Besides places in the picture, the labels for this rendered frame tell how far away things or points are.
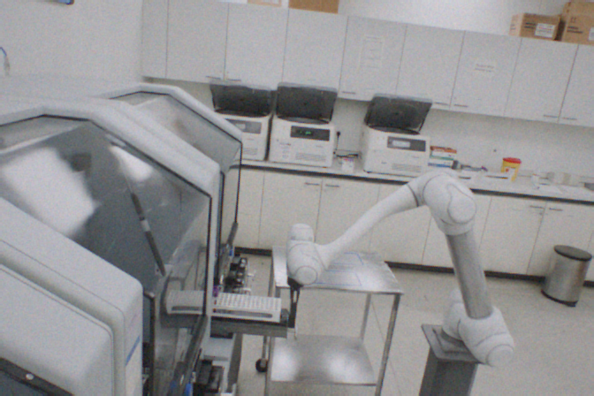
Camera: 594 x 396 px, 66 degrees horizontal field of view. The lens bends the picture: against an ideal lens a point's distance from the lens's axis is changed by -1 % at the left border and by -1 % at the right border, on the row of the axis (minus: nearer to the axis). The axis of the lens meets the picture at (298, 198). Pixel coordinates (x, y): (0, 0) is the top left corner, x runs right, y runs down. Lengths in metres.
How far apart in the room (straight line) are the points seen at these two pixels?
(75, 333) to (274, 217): 3.57
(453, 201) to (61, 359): 1.25
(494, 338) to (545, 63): 3.29
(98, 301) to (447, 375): 1.72
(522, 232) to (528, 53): 1.62
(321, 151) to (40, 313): 3.50
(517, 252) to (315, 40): 2.70
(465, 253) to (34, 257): 1.36
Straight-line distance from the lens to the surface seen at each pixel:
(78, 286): 0.75
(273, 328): 1.88
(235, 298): 1.93
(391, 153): 4.11
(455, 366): 2.19
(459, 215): 1.59
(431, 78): 4.40
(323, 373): 2.54
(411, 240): 4.40
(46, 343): 0.66
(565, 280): 4.67
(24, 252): 0.77
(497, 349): 1.90
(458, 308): 2.07
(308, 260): 1.58
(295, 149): 4.02
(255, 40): 4.24
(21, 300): 0.70
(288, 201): 4.12
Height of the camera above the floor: 1.83
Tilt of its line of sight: 17 degrees down
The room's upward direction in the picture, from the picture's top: 7 degrees clockwise
